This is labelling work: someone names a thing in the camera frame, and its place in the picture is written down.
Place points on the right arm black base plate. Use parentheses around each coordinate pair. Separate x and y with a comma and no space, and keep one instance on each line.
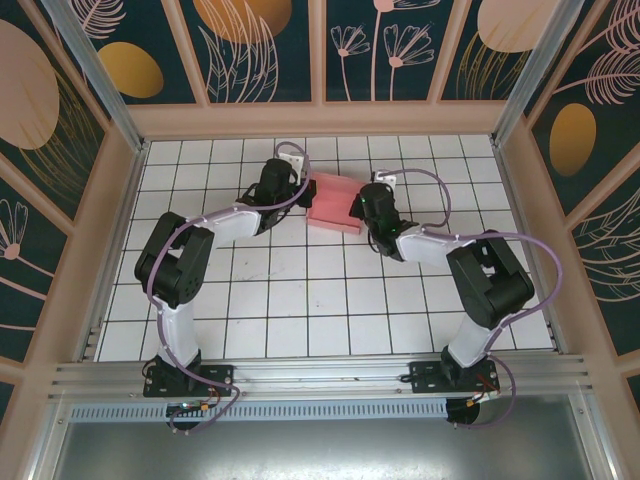
(425,377)

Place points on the aluminium mounting rail beam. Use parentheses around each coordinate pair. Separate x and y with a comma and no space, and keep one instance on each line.
(320,372)

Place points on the aluminium frame post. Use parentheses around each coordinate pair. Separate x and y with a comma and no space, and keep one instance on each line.
(95,65)
(540,65)

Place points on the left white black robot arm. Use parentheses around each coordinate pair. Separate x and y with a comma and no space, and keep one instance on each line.
(177,330)

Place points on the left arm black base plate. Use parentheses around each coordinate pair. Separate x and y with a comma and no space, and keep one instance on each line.
(220,380)

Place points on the grey table side rail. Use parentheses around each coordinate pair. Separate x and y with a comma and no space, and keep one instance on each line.
(112,255)
(532,210)

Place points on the grey sheet metal panel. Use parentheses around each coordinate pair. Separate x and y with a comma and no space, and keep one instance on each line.
(320,450)

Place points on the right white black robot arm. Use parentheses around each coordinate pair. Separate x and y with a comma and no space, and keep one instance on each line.
(470,340)

